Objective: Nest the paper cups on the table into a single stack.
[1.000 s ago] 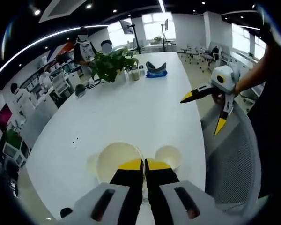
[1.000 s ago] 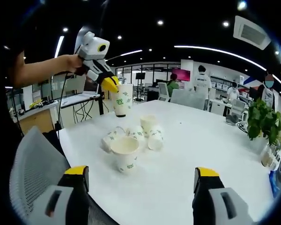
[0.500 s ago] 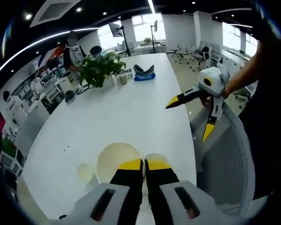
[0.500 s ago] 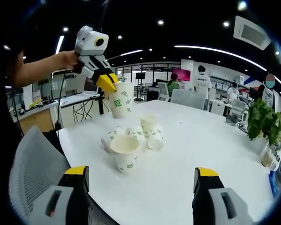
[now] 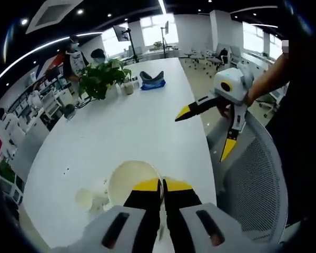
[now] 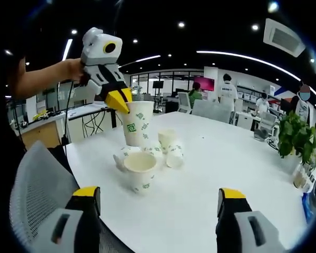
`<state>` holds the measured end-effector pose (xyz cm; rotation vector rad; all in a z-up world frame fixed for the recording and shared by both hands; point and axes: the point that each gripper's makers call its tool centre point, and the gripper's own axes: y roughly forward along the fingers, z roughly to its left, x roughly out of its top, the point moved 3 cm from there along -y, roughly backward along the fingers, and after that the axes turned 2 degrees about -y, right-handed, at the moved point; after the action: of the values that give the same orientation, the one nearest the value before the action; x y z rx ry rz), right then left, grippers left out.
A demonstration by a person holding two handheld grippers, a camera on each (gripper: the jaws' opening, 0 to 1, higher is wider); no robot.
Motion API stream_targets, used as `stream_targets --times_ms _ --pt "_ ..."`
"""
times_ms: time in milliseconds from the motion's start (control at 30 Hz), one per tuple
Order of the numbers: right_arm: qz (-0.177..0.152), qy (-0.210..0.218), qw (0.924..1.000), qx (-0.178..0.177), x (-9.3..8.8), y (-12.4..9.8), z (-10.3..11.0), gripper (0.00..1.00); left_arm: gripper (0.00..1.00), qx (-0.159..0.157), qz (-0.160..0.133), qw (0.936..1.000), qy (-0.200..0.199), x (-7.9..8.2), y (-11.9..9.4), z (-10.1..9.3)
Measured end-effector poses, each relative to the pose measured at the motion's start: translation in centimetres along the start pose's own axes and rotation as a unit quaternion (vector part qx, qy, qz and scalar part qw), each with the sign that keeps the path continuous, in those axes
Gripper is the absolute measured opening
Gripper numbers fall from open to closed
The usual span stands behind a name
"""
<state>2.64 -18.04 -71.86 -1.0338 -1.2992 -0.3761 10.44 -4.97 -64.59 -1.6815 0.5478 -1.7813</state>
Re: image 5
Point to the person's right hand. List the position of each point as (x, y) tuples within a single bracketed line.
[(225, 109)]

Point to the grey curved cradle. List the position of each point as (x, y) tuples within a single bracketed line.
[(151, 76)]

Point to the small monitor on thin stand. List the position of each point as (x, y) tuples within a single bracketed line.
[(165, 29)]

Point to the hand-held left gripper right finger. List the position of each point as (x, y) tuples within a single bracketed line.
[(200, 226)]

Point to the green potted plant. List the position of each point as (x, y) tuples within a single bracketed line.
[(100, 79)]

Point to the large monitor on black stand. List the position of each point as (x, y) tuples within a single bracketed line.
[(122, 33)]

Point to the cream round bowl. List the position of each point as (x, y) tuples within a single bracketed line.
[(131, 176)]

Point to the dark grey round object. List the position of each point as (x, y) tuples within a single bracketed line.
[(68, 111)]

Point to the white table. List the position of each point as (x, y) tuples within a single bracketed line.
[(126, 126)]

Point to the curved ceiling strip light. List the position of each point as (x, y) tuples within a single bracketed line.
[(42, 48)]

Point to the ceiling air vent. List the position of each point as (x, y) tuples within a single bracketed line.
[(54, 14)]

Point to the grey mesh office chair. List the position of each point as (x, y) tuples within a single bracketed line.
[(255, 171)]

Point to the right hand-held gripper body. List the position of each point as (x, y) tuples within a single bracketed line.
[(235, 84)]

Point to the glass jar with beige contents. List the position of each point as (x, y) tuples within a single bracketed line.
[(128, 88)]

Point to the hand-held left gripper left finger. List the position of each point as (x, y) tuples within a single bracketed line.
[(116, 229)]

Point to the white plastic wrapper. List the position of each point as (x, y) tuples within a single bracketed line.
[(94, 200)]

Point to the blue tissue packet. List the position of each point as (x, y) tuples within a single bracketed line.
[(152, 85)]

